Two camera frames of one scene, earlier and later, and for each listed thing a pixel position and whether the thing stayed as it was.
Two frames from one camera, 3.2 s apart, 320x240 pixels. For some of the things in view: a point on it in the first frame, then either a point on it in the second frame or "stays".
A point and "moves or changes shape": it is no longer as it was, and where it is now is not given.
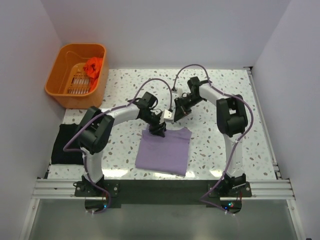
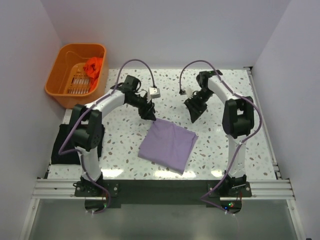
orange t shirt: [92, 68] stays
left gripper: [159, 128] → [147, 111]
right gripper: [180, 110] → [195, 110]
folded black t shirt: [66, 133] stays
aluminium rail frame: [45, 189] stays
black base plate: [227, 195] stays
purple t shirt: [168, 154] moves or changes shape
